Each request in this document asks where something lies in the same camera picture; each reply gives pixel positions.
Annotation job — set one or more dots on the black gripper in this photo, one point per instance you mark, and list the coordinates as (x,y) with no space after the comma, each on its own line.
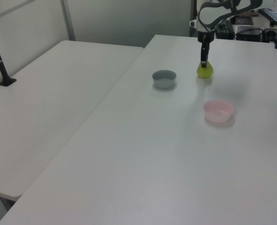
(206,37)

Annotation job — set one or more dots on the yellow-green pear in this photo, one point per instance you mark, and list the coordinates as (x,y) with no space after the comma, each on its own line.
(205,72)

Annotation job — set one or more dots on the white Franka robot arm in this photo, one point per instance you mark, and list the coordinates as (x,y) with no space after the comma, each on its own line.
(211,14)

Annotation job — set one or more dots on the grey plastic bowl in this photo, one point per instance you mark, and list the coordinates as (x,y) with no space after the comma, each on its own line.
(164,79)

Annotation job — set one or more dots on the pink plastic bowl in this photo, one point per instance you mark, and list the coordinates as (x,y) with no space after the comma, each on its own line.
(218,113)

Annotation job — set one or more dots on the dark control box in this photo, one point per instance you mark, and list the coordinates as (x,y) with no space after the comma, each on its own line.
(225,30)

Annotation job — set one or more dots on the black equipment box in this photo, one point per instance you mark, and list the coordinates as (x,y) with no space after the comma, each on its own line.
(248,34)

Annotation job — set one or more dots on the black laptop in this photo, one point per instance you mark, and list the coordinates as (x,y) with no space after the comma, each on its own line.
(243,21)

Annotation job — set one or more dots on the black computer keyboard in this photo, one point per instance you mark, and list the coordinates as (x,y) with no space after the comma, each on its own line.
(272,14)

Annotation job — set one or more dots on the white side table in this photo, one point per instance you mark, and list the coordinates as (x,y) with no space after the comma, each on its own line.
(47,112)

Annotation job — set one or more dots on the grey metal partition post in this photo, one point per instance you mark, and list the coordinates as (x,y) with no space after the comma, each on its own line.
(68,21)

